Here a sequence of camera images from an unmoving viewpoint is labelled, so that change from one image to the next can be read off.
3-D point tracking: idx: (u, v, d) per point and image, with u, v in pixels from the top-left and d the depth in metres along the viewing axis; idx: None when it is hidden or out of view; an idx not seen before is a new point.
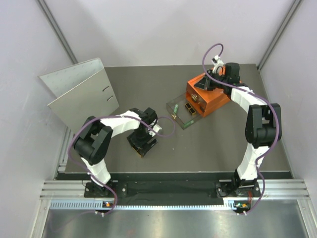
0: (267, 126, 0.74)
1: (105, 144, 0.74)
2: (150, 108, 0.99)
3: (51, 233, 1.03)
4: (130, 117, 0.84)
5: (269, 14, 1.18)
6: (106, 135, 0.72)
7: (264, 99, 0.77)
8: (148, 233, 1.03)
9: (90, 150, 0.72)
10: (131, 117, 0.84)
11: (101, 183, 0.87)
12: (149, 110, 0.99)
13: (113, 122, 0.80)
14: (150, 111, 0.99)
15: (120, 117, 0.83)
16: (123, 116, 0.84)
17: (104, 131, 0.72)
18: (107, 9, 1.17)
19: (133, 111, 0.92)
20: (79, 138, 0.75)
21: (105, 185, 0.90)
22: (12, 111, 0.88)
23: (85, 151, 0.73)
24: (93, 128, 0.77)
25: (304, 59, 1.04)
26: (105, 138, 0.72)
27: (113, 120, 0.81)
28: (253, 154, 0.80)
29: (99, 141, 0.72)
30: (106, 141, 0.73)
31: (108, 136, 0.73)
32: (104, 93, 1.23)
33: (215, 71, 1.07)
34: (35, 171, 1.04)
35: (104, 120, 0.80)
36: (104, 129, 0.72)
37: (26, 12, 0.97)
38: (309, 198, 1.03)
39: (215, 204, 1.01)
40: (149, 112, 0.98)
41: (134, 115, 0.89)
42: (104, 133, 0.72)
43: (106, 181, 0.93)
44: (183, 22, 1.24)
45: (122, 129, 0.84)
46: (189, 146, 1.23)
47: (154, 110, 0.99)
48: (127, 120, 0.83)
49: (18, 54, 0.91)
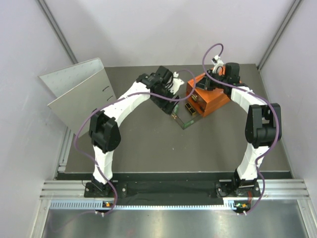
0: (267, 126, 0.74)
1: (115, 133, 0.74)
2: (162, 68, 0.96)
3: (51, 233, 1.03)
4: (135, 94, 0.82)
5: (269, 14, 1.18)
6: (112, 128, 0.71)
7: (264, 99, 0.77)
8: (148, 233, 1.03)
9: (104, 141, 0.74)
10: (137, 94, 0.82)
11: (105, 178, 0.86)
12: (161, 69, 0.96)
13: (118, 109, 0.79)
14: (162, 69, 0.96)
15: (125, 99, 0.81)
16: (126, 97, 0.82)
17: (109, 125, 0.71)
18: (107, 10, 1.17)
19: (140, 81, 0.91)
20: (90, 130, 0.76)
21: (108, 181, 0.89)
22: (12, 111, 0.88)
23: (100, 141, 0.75)
24: (101, 119, 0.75)
25: (304, 59, 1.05)
26: (112, 130, 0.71)
27: (119, 105, 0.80)
28: (253, 154, 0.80)
29: (108, 134, 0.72)
30: (114, 131, 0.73)
31: (115, 127, 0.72)
32: (104, 93, 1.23)
33: (215, 71, 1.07)
34: (35, 171, 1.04)
35: (107, 109, 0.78)
36: (108, 123, 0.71)
37: (26, 12, 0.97)
38: (308, 198, 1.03)
39: (215, 204, 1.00)
40: (162, 72, 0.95)
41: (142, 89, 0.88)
42: (110, 127, 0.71)
43: (110, 177, 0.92)
44: (183, 22, 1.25)
45: (131, 108, 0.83)
46: (189, 146, 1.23)
47: (166, 69, 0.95)
48: (132, 100, 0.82)
49: (18, 54, 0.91)
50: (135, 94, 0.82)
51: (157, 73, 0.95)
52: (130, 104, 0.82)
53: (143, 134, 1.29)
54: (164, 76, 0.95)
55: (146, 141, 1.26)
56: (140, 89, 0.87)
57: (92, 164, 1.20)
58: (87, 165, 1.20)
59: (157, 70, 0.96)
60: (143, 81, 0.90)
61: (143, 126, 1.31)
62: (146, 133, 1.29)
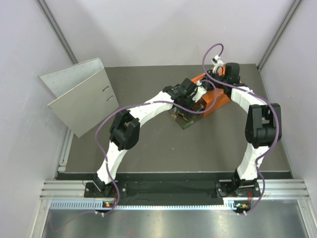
0: (267, 125, 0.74)
1: (136, 134, 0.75)
2: (188, 81, 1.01)
3: (51, 233, 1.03)
4: (161, 102, 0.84)
5: (269, 14, 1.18)
6: (135, 128, 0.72)
7: (264, 99, 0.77)
8: (148, 233, 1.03)
9: (123, 138, 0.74)
10: (162, 102, 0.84)
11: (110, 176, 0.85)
12: (186, 82, 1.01)
13: (142, 111, 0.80)
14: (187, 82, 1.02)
15: (150, 104, 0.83)
16: (152, 102, 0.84)
17: (132, 124, 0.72)
18: (107, 10, 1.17)
19: (166, 92, 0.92)
20: (112, 126, 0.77)
21: (113, 181, 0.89)
22: (12, 111, 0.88)
23: (119, 139, 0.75)
24: (125, 117, 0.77)
25: (304, 60, 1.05)
26: (134, 129, 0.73)
27: (143, 108, 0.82)
28: (253, 154, 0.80)
29: (129, 132, 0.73)
30: (135, 132, 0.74)
31: (137, 128, 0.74)
32: (104, 93, 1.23)
33: (215, 71, 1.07)
34: (35, 171, 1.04)
35: (132, 110, 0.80)
36: (132, 122, 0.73)
37: (25, 12, 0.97)
38: (309, 198, 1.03)
39: (215, 204, 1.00)
40: (186, 85, 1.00)
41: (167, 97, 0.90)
42: (132, 126, 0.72)
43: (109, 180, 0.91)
44: (183, 22, 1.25)
45: (153, 115, 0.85)
46: (190, 146, 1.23)
47: (191, 83, 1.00)
48: (157, 107, 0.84)
49: (18, 54, 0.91)
50: (160, 102, 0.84)
51: (182, 86, 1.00)
52: (154, 110, 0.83)
53: (143, 134, 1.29)
54: (188, 89, 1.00)
55: (146, 141, 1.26)
56: (165, 97, 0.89)
57: (92, 164, 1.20)
58: (87, 165, 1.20)
59: (183, 83, 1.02)
60: (169, 92, 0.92)
61: (144, 126, 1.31)
62: (146, 133, 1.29)
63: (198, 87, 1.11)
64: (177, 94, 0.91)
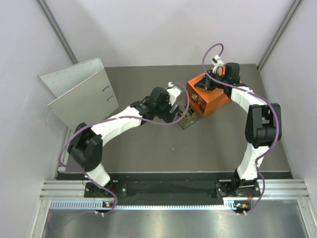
0: (267, 126, 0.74)
1: (97, 152, 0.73)
2: (157, 91, 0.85)
3: (51, 233, 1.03)
4: (127, 117, 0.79)
5: (269, 14, 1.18)
6: (96, 145, 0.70)
7: (264, 99, 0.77)
8: (148, 233, 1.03)
9: (83, 158, 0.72)
10: (129, 117, 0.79)
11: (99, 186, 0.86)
12: (158, 90, 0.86)
13: (106, 128, 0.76)
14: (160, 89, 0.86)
15: (115, 120, 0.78)
16: (117, 117, 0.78)
17: (93, 142, 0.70)
18: (108, 10, 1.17)
19: (133, 107, 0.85)
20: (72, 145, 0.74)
21: (103, 188, 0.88)
22: (12, 112, 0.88)
23: (79, 158, 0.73)
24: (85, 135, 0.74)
25: (304, 60, 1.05)
26: (95, 148, 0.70)
27: (107, 125, 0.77)
28: (253, 154, 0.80)
29: (90, 150, 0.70)
30: (96, 149, 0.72)
31: (99, 145, 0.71)
32: (104, 93, 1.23)
33: (215, 71, 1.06)
34: (35, 171, 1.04)
35: (96, 125, 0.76)
36: (93, 139, 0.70)
37: (25, 12, 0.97)
38: (308, 198, 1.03)
39: (215, 204, 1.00)
40: (156, 96, 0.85)
41: (135, 112, 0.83)
42: (93, 144, 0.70)
43: (104, 184, 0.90)
44: (183, 22, 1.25)
45: (119, 131, 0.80)
46: (189, 146, 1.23)
47: (161, 93, 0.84)
48: (123, 123, 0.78)
49: (18, 54, 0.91)
50: (126, 117, 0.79)
51: (151, 97, 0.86)
52: (120, 126, 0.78)
53: (143, 134, 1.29)
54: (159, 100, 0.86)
55: (145, 142, 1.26)
56: (133, 112, 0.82)
57: None
58: None
59: (152, 93, 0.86)
60: (137, 108, 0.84)
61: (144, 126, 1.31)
62: (146, 133, 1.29)
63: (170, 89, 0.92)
64: (145, 111, 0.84)
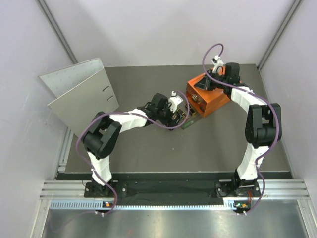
0: (267, 126, 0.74)
1: (113, 140, 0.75)
2: (157, 97, 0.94)
3: (51, 233, 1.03)
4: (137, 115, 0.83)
5: (269, 14, 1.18)
6: (116, 130, 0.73)
7: (264, 99, 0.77)
8: (148, 233, 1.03)
9: (99, 145, 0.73)
10: (138, 115, 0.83)
11: (103, 181, 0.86)
12: (157, 96, 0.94)
13: (121, 118, 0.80)
14: (158, 96, 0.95)
15: (129, 114, 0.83)
16: (131, 112, 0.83)
17: (113, 126, 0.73)
18: (108, 10, 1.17)
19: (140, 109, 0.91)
20: (87, 132, 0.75)
21: (106, 183, 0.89)
22: (12, 111, 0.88)
23: (93, 145, 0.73)
24: (102, 123, 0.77)
25: (304, 60, 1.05)
26: (114, 133, 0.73)
27: (121, 117, 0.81)
28: (253, 154, 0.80)
29: (108, 136, 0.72)
30: (115, 135, 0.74)
31: (117, 131, 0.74)
32: (104, 93, 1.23)
33: (215, 71, 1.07)
34: (35, 171, 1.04)
35: (113, 115, 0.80)
36: (113, 124, 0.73)
37: (25, 12, 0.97)
38: (308, 198, 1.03)
39: (215, 204, 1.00)
40: (156, 102, 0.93)
41: (142, 113, 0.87)
42: (113, 128, 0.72)
43: (107, 180, 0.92)
44: (183, 22, 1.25)
45: (130, 126, 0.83)
46: (189, 146, 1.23)
47: (161, 98, 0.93)
48: (134, 118, 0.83)
49: (18, 54, 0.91)
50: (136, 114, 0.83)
51: (152, 102, 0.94)
52: (132, 120, 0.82)
53: (143, 134, 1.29)
54: (159, 105, 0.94)
55: (145, 141, 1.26)
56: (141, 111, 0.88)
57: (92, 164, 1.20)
58: (87, 165, 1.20)
59: (152, 99, 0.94)
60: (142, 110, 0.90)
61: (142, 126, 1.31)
62: (146, 133, 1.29)
63: (173, 97, 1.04)
64: (149, 114, 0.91)
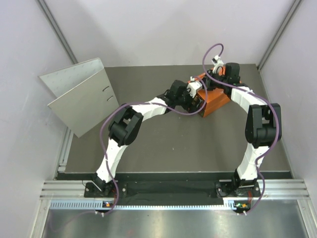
0: (267, 126, 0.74)
1: (135, 129, 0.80)
2: (175, 85, 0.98)
3: (51, 233, 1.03)
4: (157, 104, 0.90)
5: (269, 14, 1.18)
6: (138, 121, 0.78)
7: (263, 99, 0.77)
8: (148, 233, 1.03)
9: (124, 133, 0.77)
10: (158, 104, 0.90)
11: (110, 175, 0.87)
12: (176, 84, 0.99)
13: (143, 108, 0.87)
14: (178, 83, 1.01)
15: (150, 104, 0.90)
16: (151, 102, 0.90)
17: (136, 117, 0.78)
18: (108, 10, 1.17)
19: (160, 98, 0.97)
20: (113, 121, 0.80)
21: (112, 180, 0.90)
22: (13, 111, 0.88)
23: (119, 133, 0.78)
24: (126, 113, 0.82)
25: (304, 60, 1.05)
26: (137, 123, 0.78)
27: (143, 106, 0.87)
28: (253, 154, 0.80)
29: (132, 125, 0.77)
30: (137, 126, 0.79)
31: (139, 121, 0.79)
32: (104, 93, 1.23)
33: (215, 71, 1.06)
34: (35, 171, 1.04)
35: (134, 105, 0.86)
36: (135, 115, 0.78)
37: (25, 12, 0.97)
38: (308, 198, 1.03)
39: (215, 204, 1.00)
40: (175, 90, 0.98)
41: (162, 101, 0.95)
42: (136, 119, 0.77)
43: (110, 178, 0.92)
44: (183, 22, 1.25)
45: (150, 115, 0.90)
46: (190, 146, 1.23)
47: (179, 86, 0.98)
48: (154, 107, 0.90)
49: (19, 54, 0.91)
50: (157, 104, 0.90)
51: (171, 90, 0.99)
52: (152, 110, 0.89)
53: (143, 134, 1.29)
54: (178, 92, 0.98)
55: (145, 142, 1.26)
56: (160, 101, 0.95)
57: (92, 164, 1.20)
58: (87, 165, 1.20)
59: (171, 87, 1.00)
60: (162, 98, 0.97)
61: (143, 126, 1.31)
62: (146, 133, 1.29)
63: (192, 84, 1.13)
64: (168, 101, 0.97)
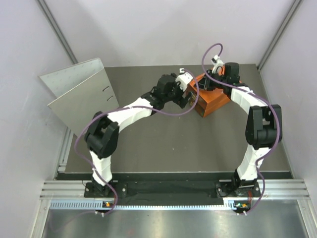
0: (267, 127, 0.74)
1: (113, 140, 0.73)
2: (162, 81, 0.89)
3: (51, 233, 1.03)
4: (140, 107, 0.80)
5: (269, 14, 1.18)
6: (113, 132, 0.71)
7: (264, 100, 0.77)
8: (148, 233, 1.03)
9: (100, 146, 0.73)
10: (140, 107, 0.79)
11: (104, 181, 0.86)
12: (162, 80, 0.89)
13: (121, 115, 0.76)
14: (164, 78, 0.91)
15: (130, 108, 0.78)
16: (132, 106, 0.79)
17: (110, 128, 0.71)
18: (107, 10, 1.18)
19: (144, 98, 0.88)
20: (89, 133, 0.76)
21: (107, 183, 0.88)
22: (13, 111, 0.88)
23: (95, 146, 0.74)
24: (102, 123, 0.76)
25: (304, 60, 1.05)
26: (112, 134, 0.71)
27: (122, 113, 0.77)
28: (253, 156, 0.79)
29: (106, 138, 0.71)
30: (113, 137, 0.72)
31: (116, 132, 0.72)
32: (104, 93, 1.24)
33: (215, 71, 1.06)
34: (35, 170, 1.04)
35: (112, 113, 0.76)
36: (110, 126, 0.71)
37: (25, 12, 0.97)
38: (308, 198, 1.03)
39: (215, 204, 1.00)
40: (162, 88, 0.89)
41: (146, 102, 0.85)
42: (110, 130, 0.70)
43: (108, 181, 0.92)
44: (183, 22, 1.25)
45: (132, 120, 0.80)
46: (190, 146, 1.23)
47: (165, 83, 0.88)
48: (136, 111, 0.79)
49: (18, 54, 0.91)
50: (139, 107, 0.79)
51: (157, 88, 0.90)
52: (133, 115, 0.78)
53: (143, 134, 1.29)
54: (164, 89, 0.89)
55: (145, 141, 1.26)
56: (144, 102, 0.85)
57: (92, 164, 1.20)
58: (87, 165, 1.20)
59: (157, 84, 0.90)
60: (148, 98, 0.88)
61: (143, 127, 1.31)
62: (146, 133, 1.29)
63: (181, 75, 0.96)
64: (155, 100, 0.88)
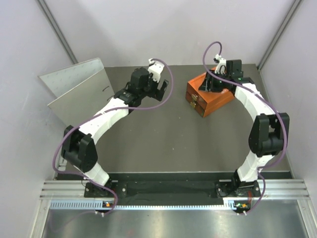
0: (273, 136, 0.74)
1: (90, 152, 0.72)
2: (135, 76, 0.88)
3: (51, 233, 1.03)
4: (113, 110, 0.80)
5: (269, 14, 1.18)
6: (88, 145, 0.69)
7: (272, 107, 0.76)
8: (149, 233, 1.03)
9: (79, 161, 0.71)
10: (113, 110, 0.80)
11: (100, 185, 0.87)
12: (135, 74, 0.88)
13: (94, 125, 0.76)
14: (137, 72, 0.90)
15: (101, 115, 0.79)
16: (103, 112, 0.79)
17: (84, 143, 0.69)
18: (107, 10, 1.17)
19: (118, 97, 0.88)
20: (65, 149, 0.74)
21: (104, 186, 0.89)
22: (13, 111, 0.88)
23: (75, 161, 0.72)
24: (76, 136, 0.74)
25: (304, 60, 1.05)
26: (86, 148, 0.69)
27: (95, 121, 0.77)
28: (256, 162, 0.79)
29: (82, 152, 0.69)
30: (89, 149, 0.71)
31: (91, 144, 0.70)
32: (104, 93, 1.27)
33: (218, 71, 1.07)
34: (35, 170, 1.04)
35: (82, 126, 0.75)
36: (83, 140, 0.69)
37: (25, 11, 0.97)
38: (308, 198, 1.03)
39: (215, 204, 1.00)
40: (135, 83, 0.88)
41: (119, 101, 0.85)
42: (84, 144, 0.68)
43: (104, 183, 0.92)
44: (183, 22, 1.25)
45: (108, 125, 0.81)
46: (189, 147, 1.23)
47: (139, 78, 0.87)
48: (109, 116, 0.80)
49: (18, 54, 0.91)
50: (112, 110, 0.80)
51: (132, 83, 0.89)
52: (108, 120, 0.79)
53: (142, 134, 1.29)
54: (139, 84, 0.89)
55: (145, 142, 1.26)
56: (118, 103, 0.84)
57: None
58: None
59: (131, 80, 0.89)
60: (122, 97, 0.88)
61: (142, 127, 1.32)
62: (146, 133, 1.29)
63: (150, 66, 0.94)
64: (131, 97, 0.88)
